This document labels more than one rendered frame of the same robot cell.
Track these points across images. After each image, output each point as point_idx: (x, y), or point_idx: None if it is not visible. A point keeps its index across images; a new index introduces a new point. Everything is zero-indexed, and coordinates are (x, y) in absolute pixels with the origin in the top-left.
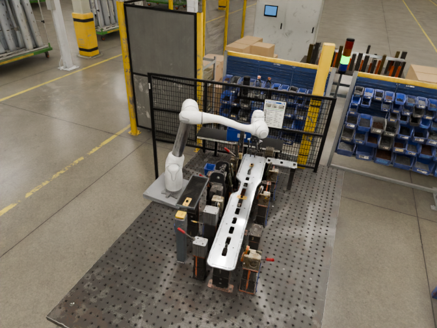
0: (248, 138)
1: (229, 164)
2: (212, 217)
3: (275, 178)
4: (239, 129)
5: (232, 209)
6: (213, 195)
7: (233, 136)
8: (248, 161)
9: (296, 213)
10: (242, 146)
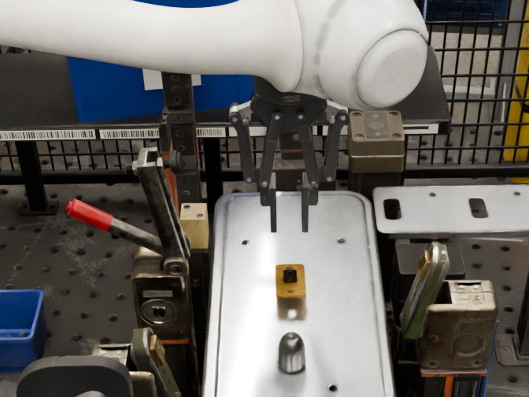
0: (234, 110)
1: (135, 349)
2: None
3: (482, 350)
4: (154, 61)
5: None
6: None
7: (116, 87)
8: (257, 254)
9: None
10: (190, 145)
